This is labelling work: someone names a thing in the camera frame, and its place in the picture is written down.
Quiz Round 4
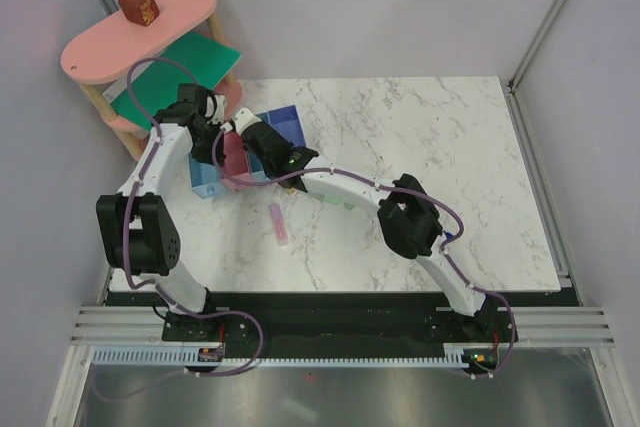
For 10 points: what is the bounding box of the light blue plastic bin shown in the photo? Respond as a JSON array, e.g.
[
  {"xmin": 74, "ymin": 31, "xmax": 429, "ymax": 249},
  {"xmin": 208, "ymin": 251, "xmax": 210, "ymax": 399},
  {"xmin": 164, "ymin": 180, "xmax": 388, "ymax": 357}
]
[{"xmin": 243, "ymin": 151, "xmax": 269, "ymax": 184}]

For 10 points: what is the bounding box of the purple blue plastic bin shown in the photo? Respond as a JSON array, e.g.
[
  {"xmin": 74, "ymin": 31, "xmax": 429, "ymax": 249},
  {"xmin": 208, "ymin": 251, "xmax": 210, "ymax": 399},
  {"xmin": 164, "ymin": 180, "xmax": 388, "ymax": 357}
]
[{"xmin": 258, "ymin": 105, "xmax": 306, "ymax": 146}]

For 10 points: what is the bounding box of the pink plastic bin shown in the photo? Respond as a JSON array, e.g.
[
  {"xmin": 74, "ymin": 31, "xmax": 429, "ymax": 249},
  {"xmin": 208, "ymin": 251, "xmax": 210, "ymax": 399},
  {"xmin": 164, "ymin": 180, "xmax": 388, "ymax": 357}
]
[{"xmin": 222, "ymin": 132, "xmax": 253, "ymax": 182}]

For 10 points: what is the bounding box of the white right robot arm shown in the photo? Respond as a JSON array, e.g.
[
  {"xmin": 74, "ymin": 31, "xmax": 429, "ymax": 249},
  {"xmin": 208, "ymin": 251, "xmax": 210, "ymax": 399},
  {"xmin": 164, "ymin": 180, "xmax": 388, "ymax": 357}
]
[{"xmin": 235, "ymin": 115, "xmax": 497, "ymax": 341}]

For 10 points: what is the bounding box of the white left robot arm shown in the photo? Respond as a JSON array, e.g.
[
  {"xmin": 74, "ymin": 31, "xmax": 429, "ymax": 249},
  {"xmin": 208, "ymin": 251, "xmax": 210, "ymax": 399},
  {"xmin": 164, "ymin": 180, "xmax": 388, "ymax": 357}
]
[{"xmin": 96, "ymin": 84, "xmax": 225, "ymax": 340}]

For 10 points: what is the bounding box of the pink highlighter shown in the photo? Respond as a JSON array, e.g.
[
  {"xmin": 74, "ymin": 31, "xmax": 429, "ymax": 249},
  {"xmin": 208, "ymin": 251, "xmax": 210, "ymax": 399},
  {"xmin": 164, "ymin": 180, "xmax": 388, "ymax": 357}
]
[{"xmin": 269, "ymin": 203, "xmax": 289, "ymax": 247}]

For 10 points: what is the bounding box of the green board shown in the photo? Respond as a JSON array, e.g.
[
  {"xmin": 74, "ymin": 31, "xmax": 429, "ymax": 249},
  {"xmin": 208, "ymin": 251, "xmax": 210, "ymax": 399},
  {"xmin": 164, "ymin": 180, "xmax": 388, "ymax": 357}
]
[{"xmin": 104, "ymin": 32, "xmax": 241, "ymax": 130}]

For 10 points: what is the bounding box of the pink two-tier shelf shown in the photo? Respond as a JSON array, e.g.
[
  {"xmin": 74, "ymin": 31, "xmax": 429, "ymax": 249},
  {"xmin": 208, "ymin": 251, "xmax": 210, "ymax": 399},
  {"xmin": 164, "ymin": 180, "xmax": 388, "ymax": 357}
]
[{"xmin": 60, "ymin": 0, "xmax": 228, "ymax": 159}]

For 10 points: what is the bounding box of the brown wooden cube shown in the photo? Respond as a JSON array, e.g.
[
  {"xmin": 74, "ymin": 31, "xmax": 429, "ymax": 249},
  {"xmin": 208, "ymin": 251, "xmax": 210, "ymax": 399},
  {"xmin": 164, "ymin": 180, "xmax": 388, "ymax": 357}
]
[{"xmin": 118, "ymin": 0, "xmax": 160, "ymax": 27}]

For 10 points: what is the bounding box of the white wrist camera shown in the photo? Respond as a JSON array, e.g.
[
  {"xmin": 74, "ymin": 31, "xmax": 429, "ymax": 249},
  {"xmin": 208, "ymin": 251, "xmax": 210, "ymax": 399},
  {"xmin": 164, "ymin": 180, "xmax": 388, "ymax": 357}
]
[{"xmin": 221, "ymin": 108, "xmax": 261, "ymax": 135}]

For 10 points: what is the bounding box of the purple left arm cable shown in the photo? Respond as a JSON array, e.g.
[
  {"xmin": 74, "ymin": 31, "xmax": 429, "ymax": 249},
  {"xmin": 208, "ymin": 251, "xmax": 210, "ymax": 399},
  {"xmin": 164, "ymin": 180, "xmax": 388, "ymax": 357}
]
[{"xmin": 92, "ymin": 57, "xmax": 265, "ymax": 403}]

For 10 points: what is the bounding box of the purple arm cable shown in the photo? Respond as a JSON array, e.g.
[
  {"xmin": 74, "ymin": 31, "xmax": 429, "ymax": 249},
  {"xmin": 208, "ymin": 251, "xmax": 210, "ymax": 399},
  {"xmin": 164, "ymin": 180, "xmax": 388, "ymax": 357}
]
[
  {"xmin": 92, "ymin": 57, "xmax": 265, "ymax": 403},
  {"xmin": 212, "ymin": 126, "xmax": 516, "ymax": 381}
]

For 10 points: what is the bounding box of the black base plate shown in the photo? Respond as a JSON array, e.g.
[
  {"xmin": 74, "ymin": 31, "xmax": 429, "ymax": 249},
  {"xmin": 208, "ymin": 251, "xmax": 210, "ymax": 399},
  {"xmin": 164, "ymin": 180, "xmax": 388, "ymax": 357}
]
[{"xmin": 106, "ymin": 289, "xmax": 589, "ymax": 357}]

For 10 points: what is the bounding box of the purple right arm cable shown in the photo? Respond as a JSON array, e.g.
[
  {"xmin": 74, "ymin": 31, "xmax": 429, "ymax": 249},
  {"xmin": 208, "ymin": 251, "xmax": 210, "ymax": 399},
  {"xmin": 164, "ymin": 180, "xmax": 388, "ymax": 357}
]
[{"xmin": 212, "ymin": 126, "xmax": 516, "ymax": 381}]

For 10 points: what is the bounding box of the white slotted cable duct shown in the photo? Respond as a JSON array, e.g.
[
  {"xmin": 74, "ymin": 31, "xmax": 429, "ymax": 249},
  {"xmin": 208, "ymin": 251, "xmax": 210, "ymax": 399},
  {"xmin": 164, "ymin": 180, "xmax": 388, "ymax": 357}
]
[{"xmin": 91, "ymin": 346, "xmax": 480, "ymax": 368}]

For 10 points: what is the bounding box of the aluminium frame rail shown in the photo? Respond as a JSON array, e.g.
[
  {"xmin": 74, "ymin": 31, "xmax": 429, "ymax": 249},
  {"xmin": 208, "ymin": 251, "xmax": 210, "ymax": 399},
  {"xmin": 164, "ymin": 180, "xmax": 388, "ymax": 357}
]
[{"xmin": 501, "ymin": 0, "xmax": 598, "ymax": 307}]

